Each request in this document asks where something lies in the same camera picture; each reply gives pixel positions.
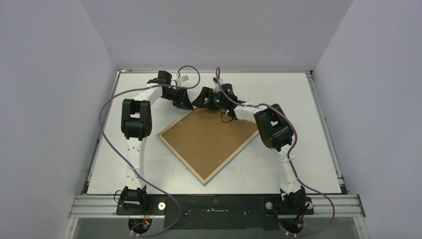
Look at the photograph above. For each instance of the aluminium rail front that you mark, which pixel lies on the aluminium rail front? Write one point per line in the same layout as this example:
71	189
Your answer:
104	206

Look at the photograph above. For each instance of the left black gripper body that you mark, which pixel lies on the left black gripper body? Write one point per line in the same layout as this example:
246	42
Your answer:
177	96

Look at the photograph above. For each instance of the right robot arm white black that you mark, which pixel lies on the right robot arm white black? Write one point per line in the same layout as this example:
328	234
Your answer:
274	132

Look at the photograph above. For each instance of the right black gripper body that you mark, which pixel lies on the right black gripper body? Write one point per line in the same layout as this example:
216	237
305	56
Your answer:
207	100

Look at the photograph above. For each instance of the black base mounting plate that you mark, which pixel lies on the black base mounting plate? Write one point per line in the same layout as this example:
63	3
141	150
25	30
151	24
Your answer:
216	212

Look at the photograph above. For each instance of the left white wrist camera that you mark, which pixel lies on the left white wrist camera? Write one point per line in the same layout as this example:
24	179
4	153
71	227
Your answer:
182	80

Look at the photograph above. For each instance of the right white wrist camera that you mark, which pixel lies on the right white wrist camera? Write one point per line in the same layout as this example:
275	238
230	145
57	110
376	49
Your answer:
218	84

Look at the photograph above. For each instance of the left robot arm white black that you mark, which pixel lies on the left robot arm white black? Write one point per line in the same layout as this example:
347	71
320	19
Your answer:
136	126

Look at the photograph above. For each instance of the blue wooden picture frame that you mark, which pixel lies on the blue wooden picture frame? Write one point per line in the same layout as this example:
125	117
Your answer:
165	137

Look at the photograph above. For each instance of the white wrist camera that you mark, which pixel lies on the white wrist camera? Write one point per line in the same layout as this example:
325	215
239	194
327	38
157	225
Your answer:
218	84
182	80

